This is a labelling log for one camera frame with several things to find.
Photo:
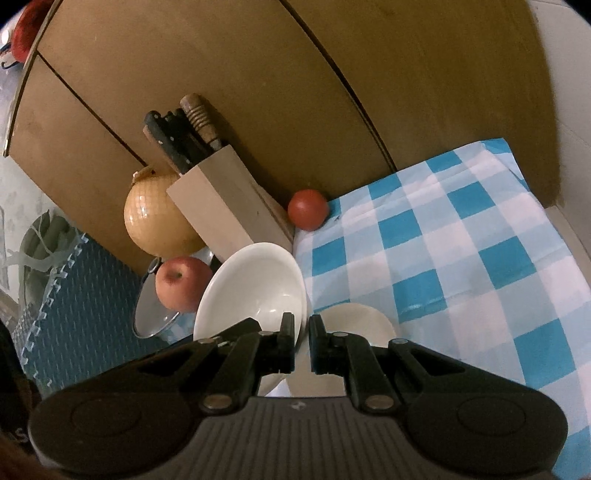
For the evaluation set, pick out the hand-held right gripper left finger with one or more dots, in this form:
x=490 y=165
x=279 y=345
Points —
x=287 y=344

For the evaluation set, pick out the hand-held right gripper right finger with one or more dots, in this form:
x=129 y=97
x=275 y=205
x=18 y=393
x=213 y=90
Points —
x=316 y=344

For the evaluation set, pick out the large cream bowl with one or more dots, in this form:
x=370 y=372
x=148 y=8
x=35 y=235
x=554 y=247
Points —
x=251 y=286

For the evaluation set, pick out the red apple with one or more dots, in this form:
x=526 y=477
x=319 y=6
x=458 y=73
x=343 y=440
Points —
x=182 y=284

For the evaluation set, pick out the red tomato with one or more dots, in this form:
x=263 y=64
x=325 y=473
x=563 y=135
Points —
x=308 y=209

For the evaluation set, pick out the steel pot with lid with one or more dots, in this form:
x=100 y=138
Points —
x=150 y=318

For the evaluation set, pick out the blue white checkered tablecloth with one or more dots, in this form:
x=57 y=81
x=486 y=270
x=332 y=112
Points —
x=443 y=258

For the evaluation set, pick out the wooden knife block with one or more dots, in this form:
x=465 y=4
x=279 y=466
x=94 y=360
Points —
x=217 y=203

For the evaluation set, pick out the yellow netted pomelo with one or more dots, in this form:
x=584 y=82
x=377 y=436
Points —
x=154 y=219

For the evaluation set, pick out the blue foam floor mat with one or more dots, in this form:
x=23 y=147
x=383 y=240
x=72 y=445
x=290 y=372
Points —
x=78 y=314

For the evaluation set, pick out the brown wooden cabinet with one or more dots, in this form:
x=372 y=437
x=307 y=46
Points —
x=277 y=78

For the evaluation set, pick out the red round object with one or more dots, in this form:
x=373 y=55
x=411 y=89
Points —
x=25 y=27

